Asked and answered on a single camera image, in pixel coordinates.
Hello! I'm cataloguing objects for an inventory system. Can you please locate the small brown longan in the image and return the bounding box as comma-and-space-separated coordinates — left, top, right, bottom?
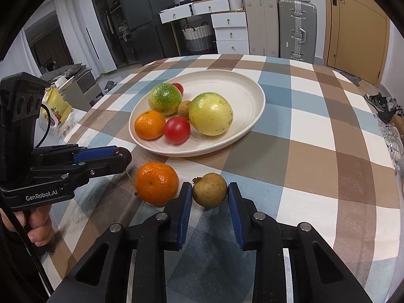
177, 100, 191, 120

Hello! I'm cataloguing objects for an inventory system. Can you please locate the small brown-yellow pear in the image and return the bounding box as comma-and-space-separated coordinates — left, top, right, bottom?
192, 173, 227, 209

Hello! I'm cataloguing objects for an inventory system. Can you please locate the large red tomato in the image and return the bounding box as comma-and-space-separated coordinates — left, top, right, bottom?
164, 116, 191, 144

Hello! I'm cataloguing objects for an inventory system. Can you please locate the orange mandarin on table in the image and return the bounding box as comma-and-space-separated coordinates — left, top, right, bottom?
134, 161, 180, 206

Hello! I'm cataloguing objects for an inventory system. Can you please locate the beige suitcase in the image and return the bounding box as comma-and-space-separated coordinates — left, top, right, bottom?
244, 0, 279, 58

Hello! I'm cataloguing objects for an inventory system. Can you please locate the wooden door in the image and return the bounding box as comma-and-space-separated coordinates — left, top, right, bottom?
324, 0, 390, 86

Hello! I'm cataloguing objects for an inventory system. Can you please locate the checkered tablecloth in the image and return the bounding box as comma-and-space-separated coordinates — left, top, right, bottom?
43, 55, 402, 302

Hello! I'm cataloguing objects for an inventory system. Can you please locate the person's left hand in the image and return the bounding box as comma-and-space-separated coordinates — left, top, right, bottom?
1, 205, 54, 247

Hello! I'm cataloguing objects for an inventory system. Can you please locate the green passion fruit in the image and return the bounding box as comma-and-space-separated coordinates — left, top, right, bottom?
148, 83, 182, 116

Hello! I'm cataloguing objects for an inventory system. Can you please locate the silver grey suitcase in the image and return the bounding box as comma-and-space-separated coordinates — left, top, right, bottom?
279, 0, 317, 64

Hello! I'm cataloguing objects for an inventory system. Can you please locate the woven laundry basket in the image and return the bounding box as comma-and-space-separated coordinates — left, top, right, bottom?
182, 22, 214, 53

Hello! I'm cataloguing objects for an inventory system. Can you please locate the large yellow-green guava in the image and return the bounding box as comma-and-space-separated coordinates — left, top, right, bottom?
189, 92, 234, 136

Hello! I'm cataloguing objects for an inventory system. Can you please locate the orange mandarin in plate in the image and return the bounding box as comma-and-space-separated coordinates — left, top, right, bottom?
134, 110, 166, 140

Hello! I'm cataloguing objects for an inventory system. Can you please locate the large white plate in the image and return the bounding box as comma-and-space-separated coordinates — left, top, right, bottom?
129, 70, 266, 157

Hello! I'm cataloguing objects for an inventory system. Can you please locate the small red tomato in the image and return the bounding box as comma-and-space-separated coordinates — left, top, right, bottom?
172, 83, 184, 95

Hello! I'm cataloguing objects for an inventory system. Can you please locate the white drawer desk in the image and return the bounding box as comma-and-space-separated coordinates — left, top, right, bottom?
160, 0, 249, 55

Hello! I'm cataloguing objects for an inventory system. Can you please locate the black refrigerator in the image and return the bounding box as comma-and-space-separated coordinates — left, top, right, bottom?
119, 0, 179, 65

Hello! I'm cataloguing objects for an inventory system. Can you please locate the yellow snack bag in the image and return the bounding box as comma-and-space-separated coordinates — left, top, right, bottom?
42, 87, 72, 125

